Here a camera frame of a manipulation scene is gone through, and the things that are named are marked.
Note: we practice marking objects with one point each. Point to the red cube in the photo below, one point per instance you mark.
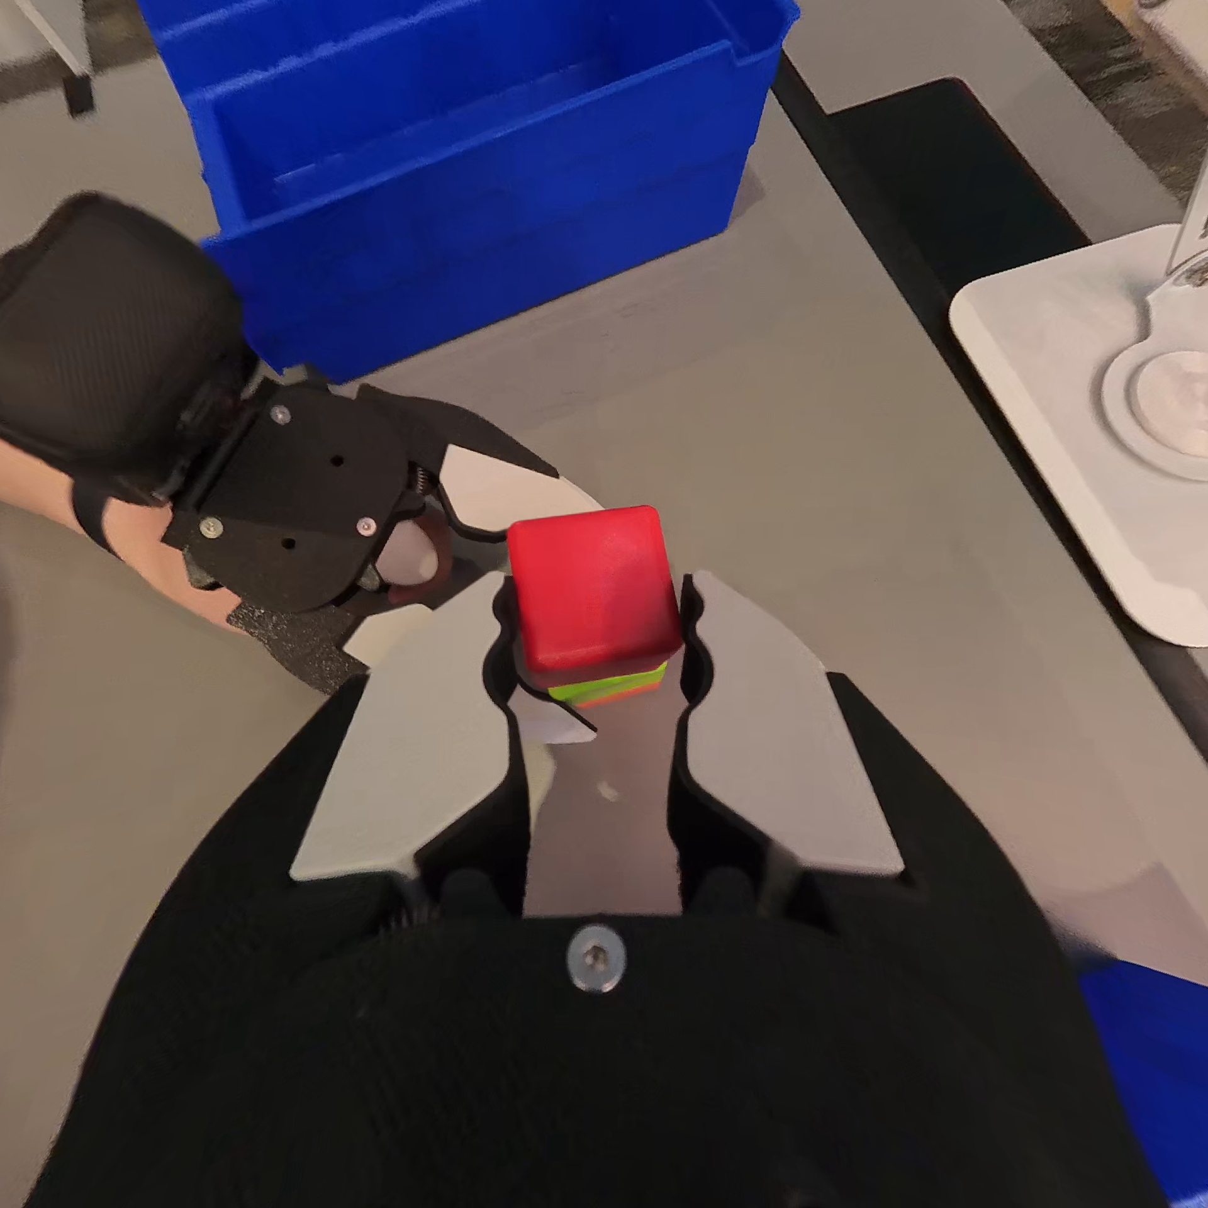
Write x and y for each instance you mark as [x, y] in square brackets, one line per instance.
[595, 586]

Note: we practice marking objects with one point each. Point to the white document stand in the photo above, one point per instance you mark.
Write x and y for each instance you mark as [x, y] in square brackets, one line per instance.
[1058, 425]

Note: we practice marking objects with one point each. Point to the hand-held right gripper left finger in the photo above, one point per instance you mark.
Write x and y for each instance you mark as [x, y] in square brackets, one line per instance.
[416, 755]

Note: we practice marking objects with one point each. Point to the blue plastic bin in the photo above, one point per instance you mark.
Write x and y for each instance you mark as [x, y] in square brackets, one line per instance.
[1151, 1066]
[472, 189]

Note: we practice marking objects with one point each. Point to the green cube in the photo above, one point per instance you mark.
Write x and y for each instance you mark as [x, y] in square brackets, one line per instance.
[605, 685]

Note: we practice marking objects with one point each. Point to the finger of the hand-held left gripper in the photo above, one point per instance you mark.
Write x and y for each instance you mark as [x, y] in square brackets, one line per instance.
[392, 634]
[510, 491]

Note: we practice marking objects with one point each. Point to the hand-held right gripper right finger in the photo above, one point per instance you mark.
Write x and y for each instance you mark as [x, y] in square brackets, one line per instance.
[783, 755]

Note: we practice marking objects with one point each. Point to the person's left forearm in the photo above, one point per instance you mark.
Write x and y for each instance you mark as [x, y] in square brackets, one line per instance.
[34, 481]

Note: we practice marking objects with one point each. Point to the person's left hand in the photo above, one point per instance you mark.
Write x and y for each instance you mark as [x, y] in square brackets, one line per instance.
[160, 567]

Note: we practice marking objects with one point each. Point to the orange cube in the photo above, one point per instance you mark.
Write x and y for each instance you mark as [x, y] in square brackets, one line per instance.
[619, 698]

